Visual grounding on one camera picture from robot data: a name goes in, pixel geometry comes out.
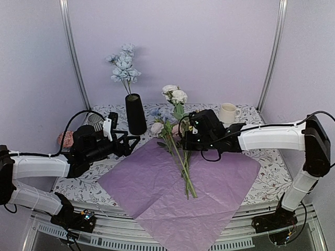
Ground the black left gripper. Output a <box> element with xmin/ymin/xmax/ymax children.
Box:
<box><xmin>85</xmin><ymin>131</ymin><xmax>141</xmax><ymax>164</ymax></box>

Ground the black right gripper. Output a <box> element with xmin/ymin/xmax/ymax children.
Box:
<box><xmin>182</xmin><ymin>130</ymin><xmax>217</xmax><ymax>151</ymax></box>

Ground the white rose flower stem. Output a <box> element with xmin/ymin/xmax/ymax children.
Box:
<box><xmin>162</xmin><ymin>85</ymin><xmax>190</xmax><ymax>135</ymax></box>

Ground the purple pink wrapping paper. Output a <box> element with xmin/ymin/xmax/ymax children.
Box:
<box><xmin>98</xmin><ymin>139</ymin><xmax>260</xmax><ymax>237</ymax></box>

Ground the light blue flower stem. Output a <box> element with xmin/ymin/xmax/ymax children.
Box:
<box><xmin>106</xmin><ymin>43</ymin><xmax>141</xmax><ymax>100</ymax></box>

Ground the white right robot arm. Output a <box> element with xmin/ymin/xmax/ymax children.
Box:
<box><xmin>178</xmin><ymin>109</ymin><xmax>333</xmax><ymax>228</ymax></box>

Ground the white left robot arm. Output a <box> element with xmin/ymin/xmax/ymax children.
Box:
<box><xmin>1</xmin><ymin>125</ymin><xmax>140</xmax><ymax>227</ymax></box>

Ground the black tapered vase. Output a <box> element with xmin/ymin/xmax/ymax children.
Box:
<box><xmin>125</xmin><ymin>94</ymin><xmax>147</xmax><ymax>135</ymax></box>

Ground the cream ceramic mug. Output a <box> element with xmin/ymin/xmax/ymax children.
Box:
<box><xmin>218</xmin><ymin>103</ymin><xmax>241</xmax><ymax>124</ymax></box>

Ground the pink rose flower stem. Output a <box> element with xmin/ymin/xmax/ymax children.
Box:
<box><xmin>150</xmin><ymin>120</ymin><xmax>198</xmax><ymax>199</ymax></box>

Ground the striped grey teacup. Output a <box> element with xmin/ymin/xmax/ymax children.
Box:
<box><xmin>87</xmin><ymin>113</ymin><xmax>104</xmax><ymax>132</ymax></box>

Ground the blue poppy flower stem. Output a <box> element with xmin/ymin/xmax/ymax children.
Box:
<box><xmin>150</xmin><ymin>108</ymin><xmax>168</xmax><ymax>123</ymax></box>

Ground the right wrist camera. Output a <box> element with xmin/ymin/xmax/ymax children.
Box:
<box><xmin>187</xmin><ymin>111</ymin><xmax>198</xmax><ymax>124</ymax></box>

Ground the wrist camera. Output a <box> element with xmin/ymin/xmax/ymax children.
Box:
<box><xmin>187</xmin><ymin>111</ymin><xmax>198</xmax><ymax>124</ymax></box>
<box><xmin>103</xmin><ymin>112</ymin><xmax>118</xmax><ymax>142</ymax></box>

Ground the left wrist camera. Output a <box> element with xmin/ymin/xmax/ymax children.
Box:
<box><xmin>103</xmin><ymin>112</ymin><xmax>118</xmax><ymax>142</ymax></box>

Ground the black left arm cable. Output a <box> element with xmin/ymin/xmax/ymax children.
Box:
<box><xmin>7</xmin><ymin>110</ymin><xmax>105</xmax><ymax>157</ymax></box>

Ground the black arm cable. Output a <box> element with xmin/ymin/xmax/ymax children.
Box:
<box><xmin>300</xmin><ymin>111</ymin><xmax>335</xmax><ymax>168</ymax></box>
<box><xmin>7</xmin><ymin>110</ymin><xmax>105</xmax><ymax>157</ymax></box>

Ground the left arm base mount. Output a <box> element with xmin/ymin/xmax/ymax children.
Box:
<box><xmin>50</xmin><ymin>192</ymin><xmax>96</xmax><ymax>233</ymax></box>

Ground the aluminium front rail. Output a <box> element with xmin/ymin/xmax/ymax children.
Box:
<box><xmin>23</xmin><ymin>202</ymin><xmax>328</xmax><ymax>250</ymax></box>

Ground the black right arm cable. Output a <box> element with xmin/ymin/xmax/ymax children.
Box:
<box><xmin>300</xmin><ymin>111</ymin><xmax>335</xmax><ymax>168</ymax></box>

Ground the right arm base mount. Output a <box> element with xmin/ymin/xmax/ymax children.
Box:
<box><xmin>251</xmin><ymin>203</ymin><xmax>298</xmax><ymax>246</ymax></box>

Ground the left aluminium frame post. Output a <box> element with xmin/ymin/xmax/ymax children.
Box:
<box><xmin>59</xmin><ymin>0</ymin><xmax>91</xmax><ymax>110</ymax></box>

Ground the aluminium frame post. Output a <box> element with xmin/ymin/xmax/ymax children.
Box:
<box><xmin>59</xmin><ymin>0</ymin><xmax>91</xmax><ymax>110</ymax></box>
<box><xmin>256</xmin><ymin>0</ymin><xmax>288</xmax><ymax>113</ymax></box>

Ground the right aluminium frame post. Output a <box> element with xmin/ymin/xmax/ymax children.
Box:
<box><xmin>256</xmin><ymin>0</ymin><xmax>288</xmax><ymax>113</ymax></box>

